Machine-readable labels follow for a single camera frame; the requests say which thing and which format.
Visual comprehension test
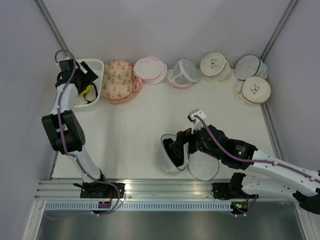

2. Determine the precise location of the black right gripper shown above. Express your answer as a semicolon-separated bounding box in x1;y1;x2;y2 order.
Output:
169;120;222;160

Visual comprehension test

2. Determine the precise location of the black bra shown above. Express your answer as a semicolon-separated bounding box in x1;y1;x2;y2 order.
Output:
162;138;185;168

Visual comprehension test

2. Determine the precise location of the yellow bra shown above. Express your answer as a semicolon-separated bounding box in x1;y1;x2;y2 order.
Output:
79;83;98;104

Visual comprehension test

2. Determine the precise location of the white mesh bag blue zipper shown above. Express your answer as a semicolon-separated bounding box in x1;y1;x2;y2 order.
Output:
153;134;220;181

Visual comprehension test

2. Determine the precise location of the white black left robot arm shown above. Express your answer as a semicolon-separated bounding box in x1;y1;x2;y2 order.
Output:
41;59;109;198

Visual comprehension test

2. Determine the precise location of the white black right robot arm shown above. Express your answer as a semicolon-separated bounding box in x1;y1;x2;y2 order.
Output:
162;125;320;215

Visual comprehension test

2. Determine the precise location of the floral beige laundry bag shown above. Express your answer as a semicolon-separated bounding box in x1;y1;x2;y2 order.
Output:
101;59;143;104

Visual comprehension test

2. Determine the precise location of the round white bag pink trim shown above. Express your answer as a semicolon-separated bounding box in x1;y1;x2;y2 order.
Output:
133;56;168;85

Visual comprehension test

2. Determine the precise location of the white mesh bag pink trim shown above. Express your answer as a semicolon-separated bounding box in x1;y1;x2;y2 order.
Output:
167;59;201;89

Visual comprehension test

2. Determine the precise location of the beige laundry bag far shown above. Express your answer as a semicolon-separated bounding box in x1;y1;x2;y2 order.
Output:
199;52;232;84

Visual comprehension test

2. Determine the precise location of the beige laundry bag near right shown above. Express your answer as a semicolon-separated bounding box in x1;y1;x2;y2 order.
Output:
233;76;271;106

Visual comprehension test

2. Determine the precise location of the white mesh bag blue trim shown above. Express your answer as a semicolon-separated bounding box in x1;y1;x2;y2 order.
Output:
234;55;268;81

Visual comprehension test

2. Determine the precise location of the white plastic perforated basket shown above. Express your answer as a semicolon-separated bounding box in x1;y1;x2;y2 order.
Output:
72;58;105;112

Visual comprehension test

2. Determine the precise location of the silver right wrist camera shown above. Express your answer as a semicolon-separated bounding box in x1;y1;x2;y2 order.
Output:
187;109;207;134

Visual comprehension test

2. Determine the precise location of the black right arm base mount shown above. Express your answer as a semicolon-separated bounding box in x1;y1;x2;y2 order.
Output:
211;172;247;201

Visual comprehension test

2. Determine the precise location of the left corner aluminium post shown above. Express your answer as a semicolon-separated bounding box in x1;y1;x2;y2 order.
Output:
33;0;69;51

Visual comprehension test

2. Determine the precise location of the corner aluminium post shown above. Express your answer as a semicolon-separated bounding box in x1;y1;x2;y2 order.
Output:
33;0;69;51
260;0;300;61

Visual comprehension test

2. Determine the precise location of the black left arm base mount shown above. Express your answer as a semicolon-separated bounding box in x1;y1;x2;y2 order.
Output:
73;180;125;199

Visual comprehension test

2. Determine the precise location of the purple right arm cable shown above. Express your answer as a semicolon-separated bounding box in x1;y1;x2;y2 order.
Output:
194;114;320;183

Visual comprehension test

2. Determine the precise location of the aluminium front rail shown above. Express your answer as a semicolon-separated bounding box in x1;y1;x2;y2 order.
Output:
34;178;306;201

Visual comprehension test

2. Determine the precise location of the white slotted cable duct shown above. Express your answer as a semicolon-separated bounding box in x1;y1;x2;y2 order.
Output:
45;200;233;212

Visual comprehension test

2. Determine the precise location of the right corner aluminium post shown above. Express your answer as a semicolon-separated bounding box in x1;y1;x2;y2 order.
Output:
260;0;300;61

